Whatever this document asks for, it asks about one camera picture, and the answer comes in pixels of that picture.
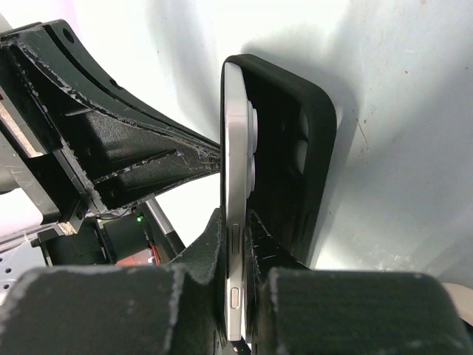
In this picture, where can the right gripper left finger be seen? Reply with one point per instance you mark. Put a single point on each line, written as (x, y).
(172, 309)

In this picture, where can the beige phone case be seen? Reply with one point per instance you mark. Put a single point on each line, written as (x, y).
(462, 297)

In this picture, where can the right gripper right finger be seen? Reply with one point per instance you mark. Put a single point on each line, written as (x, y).
(292, 309)

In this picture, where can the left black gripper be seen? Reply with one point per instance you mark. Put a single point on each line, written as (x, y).
(70, 160)

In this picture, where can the white-edged black phone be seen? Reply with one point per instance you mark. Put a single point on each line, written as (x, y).
(239, 142)

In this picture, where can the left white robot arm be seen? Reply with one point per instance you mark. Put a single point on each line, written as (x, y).
(103, 238)

